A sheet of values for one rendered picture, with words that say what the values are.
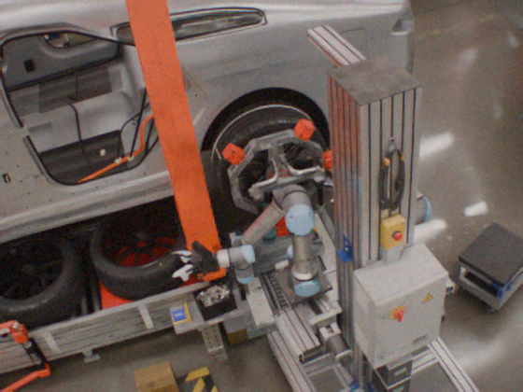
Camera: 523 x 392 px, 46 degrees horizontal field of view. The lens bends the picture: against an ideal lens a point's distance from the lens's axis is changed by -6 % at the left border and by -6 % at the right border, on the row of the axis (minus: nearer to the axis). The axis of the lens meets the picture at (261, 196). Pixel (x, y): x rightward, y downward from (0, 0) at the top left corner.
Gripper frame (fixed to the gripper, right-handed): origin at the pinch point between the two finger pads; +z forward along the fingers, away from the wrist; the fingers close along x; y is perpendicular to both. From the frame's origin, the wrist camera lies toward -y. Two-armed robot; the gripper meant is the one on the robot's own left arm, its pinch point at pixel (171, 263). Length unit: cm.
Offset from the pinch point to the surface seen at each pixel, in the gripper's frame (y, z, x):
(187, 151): -26, -13, 47
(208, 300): 62, -7, 41
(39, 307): 67, 95, 63
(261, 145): 1, -49, 86
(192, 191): -2, -12, 50
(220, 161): 11, -26, 94
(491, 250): 83, -176, 58
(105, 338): 97, 63, 60
